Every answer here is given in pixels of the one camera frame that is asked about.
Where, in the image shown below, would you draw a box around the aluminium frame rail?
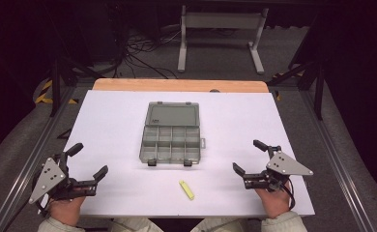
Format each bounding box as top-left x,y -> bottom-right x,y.
0,86 -> 78,232
298,90 -> 377,232

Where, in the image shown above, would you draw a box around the bundle of black cables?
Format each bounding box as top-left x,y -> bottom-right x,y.
111,28 -> 182,80

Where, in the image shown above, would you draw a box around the black stand leg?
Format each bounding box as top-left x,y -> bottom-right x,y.
48,57 -> 95,118
267,60 -> 326,121

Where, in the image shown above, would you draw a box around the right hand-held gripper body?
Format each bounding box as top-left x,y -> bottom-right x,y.
243,145 -> 314,193

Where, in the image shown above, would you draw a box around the grey metal stand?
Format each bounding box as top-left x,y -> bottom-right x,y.
176,4 -> 271,75

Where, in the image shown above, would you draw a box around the small yellow bar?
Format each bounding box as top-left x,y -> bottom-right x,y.
178,179 -> 196,201

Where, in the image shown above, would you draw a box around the person's legs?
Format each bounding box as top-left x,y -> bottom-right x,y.
108,217 -> 262,232

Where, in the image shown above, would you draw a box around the person's right hand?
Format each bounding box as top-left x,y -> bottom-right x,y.
254,183 -> 293,220

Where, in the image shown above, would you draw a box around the black yellow floor tape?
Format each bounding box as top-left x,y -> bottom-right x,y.
34,78 -> 78,105

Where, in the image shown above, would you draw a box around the grey plastic compartment box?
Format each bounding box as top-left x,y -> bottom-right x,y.
138,101 -> 207,168

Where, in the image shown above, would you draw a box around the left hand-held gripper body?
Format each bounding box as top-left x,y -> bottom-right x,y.
28,152 -> 99,206

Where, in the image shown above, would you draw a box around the person's left hand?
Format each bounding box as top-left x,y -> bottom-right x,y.
46,194 -> 87,227

